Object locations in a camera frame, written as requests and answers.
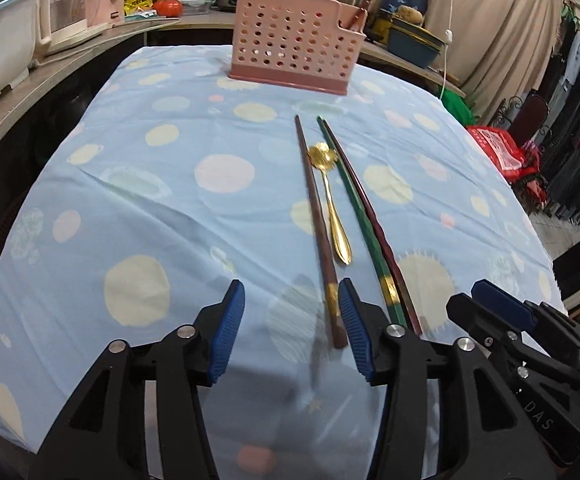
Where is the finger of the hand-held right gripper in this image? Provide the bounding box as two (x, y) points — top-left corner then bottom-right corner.
(471, 279), (580, 357)
(446, 293), (580, 392)

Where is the small light blue packet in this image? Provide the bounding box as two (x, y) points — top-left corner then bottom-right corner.
(124, 10), (181, 23)

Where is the white plastic storage bin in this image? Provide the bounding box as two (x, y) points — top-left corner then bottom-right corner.
(0, 0), (43, 126)

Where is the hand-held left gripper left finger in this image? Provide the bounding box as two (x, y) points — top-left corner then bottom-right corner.
(27, 279), (247, 480)

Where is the beige curtain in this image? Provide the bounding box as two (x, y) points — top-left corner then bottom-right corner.
(422, 0), (570, 126)

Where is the dark maroon chopstick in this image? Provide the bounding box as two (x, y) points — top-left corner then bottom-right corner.
(321, 117), (425, 337)

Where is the green gold-banded chopstick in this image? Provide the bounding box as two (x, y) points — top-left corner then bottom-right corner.
(316, 115), (407, 333)

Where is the clear food container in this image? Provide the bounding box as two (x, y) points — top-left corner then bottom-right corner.
(177, 0), (215, 15)

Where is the green plastic bag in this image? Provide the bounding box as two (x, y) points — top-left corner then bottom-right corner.
(442, 87), (478, 128)

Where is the green plastic basin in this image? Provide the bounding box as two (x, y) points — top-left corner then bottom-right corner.
(387, 14), (445, 51)

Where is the light blue spotted tablecloth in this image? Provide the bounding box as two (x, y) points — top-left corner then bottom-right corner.
(0, 45), (568, 480)

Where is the white glass electric kettle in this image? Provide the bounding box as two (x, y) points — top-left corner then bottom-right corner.
(37, 0), (108, 56)

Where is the red plastic bag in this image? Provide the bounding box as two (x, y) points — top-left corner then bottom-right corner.
(466, 125), (540, 183)

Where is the dark blue plastic basin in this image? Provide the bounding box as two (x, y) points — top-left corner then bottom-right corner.
(387, 27), (443, 70)

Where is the white cable with switch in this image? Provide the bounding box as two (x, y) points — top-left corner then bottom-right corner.
(437, 0), (455, 101)

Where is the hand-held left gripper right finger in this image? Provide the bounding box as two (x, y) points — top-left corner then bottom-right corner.
(337, 277), (555, 480)

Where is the rack of hanging clothes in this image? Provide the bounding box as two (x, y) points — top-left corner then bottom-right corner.
(534, 0), (580, 226)

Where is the brown gold-banded chopstick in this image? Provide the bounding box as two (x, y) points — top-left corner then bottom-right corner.
(294, 115), (349, 350)

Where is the gold flower spoon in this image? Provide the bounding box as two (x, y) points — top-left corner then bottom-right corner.
(307, 142), (353, 266)

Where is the pink perforated utensil holder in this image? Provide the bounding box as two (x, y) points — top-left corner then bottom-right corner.
(228, 0), (367, 96)

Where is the dark metal chair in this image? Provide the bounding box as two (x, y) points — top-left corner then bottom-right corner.
(490, 90), (553, 201)

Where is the potato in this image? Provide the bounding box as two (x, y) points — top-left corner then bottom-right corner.
(395, 4), (425, 26)

